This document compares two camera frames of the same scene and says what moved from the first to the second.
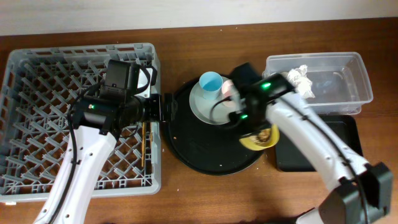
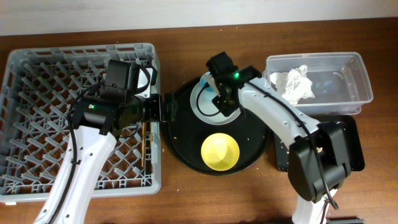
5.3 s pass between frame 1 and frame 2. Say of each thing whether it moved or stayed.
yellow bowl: moved
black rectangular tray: stayed
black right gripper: moved
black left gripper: stayed
